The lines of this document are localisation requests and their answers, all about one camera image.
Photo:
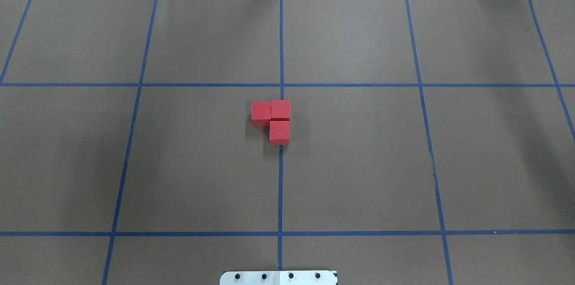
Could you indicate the red block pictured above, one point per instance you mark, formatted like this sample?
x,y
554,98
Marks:
x,y
279,132
280,110
261,113

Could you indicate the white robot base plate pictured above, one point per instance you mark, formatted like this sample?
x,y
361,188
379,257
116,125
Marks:
x,y
295,277

